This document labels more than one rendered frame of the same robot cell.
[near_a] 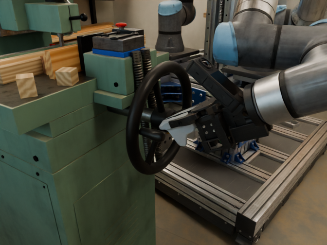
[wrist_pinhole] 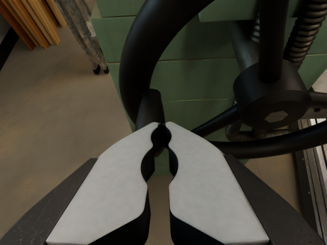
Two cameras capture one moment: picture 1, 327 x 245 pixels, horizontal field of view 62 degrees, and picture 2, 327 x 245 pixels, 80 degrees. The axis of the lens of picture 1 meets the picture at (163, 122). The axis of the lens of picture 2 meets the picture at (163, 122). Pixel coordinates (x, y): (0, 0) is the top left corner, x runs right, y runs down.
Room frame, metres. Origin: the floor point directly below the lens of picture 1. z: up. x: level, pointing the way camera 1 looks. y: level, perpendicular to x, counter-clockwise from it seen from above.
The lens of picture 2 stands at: (0.47, -0.06, 0.97)
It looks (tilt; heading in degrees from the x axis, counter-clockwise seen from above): 58 degrees down; 63
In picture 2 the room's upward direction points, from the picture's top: 5 degrees counter-clockwise
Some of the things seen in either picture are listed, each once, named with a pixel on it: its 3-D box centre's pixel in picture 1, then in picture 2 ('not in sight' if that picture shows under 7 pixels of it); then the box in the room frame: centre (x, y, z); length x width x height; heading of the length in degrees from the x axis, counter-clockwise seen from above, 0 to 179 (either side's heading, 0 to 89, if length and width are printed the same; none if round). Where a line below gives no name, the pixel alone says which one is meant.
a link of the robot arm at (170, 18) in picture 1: (170, 15); not in sight; (1.44, -0.04, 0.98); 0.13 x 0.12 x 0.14; 151
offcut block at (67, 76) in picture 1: (67, 76); not in sight; (0.63, 0.23, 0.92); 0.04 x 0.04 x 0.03; 83
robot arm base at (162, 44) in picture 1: (169, 40); not in sight; (1.44, -0.03, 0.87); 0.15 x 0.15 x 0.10
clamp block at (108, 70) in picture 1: (121, 67); not in sight; (0.72, 0.11, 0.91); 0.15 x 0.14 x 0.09; 149
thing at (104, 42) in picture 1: (122, 39); not in sight; (0.72, 0.11, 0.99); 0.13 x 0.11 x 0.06; 149
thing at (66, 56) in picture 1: (83, 56); not in sight; (0.77, 0.22, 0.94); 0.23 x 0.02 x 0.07; 149
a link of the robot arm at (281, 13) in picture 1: (268, 24); not in sight; (1.09, -0.40, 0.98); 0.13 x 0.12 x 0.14; 67
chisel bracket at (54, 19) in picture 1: (53, 20); not in sight; (0.81, 0.31, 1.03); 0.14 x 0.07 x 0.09; 59
